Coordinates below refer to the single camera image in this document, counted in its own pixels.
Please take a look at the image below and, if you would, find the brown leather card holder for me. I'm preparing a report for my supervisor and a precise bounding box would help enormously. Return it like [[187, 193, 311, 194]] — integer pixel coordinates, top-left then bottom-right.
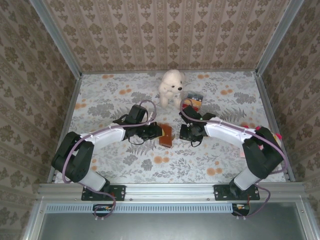
[[158, 122, 175, 149]]

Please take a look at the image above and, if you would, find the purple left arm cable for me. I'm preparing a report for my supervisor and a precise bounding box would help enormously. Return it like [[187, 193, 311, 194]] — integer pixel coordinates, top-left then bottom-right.
[[61, 99, 158, 223]]

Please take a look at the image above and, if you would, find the doll with pink bow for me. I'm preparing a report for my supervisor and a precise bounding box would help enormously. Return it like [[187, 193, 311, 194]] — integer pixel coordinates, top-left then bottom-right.
[[241, 122, 284, 151]]

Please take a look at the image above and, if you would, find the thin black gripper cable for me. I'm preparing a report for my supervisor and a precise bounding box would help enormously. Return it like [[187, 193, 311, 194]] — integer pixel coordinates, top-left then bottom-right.
[[127, 134, 146, 146], [190, 136, 204, 148]]

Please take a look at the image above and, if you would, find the thin black left gripper cable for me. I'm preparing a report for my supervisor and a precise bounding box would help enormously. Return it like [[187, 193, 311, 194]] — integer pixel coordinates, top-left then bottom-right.
[[127, 134, 146, 146]]

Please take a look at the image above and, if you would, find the black connector box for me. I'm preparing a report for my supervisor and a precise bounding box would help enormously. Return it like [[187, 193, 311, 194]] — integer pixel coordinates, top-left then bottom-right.
[[92, 203, 114, 217], [231, 203, 251, 217]]

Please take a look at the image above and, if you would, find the thin black right gripper cable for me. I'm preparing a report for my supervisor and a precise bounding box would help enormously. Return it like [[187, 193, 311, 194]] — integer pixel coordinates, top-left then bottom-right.
[[190, 136, 204, 148]]

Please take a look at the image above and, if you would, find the floral table cover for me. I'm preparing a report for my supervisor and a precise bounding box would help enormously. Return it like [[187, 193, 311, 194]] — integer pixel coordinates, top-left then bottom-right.
[[53, 70, 288, 185]]

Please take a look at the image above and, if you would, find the grey slotted cable duct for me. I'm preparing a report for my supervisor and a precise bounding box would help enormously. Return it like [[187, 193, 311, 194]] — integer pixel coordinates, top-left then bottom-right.
[[45, 202, 251, 214]]

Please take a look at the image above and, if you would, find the aluminium frame rail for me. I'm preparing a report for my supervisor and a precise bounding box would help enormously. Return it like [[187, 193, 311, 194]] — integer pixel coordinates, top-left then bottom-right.
[[36, 181, 306, 201]]

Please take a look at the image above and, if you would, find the aluminium frame post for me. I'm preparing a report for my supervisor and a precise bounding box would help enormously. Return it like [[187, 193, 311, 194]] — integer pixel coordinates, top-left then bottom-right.
[[28, 0, 83, 79], [254, 0, 308, 76]]

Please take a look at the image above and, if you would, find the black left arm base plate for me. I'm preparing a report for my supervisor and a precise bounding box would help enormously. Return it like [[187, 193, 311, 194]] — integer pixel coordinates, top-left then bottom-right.
[[80, 184, 126, 202]]

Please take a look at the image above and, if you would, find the white plush bear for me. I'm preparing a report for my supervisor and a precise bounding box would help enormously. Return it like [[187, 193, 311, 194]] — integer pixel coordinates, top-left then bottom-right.
[[157, 69, 187, 109]]

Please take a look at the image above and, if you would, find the grey metal panel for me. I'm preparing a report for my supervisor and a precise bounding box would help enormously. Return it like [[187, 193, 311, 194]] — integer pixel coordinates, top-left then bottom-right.
[[21, 199, 320, 240]]

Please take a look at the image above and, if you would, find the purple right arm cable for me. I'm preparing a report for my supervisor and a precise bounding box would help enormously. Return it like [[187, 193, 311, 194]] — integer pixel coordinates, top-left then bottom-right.
[[179, 97, 288, 220]]

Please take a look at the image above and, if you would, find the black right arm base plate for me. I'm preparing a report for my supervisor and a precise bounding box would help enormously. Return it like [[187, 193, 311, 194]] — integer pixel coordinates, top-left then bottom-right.
[[213, 184, 261, 202]]

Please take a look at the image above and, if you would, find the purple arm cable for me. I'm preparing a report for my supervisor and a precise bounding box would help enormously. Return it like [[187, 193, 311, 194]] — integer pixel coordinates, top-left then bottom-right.
[[61, 99, 158, 223], [179, 97, 288, 220]]

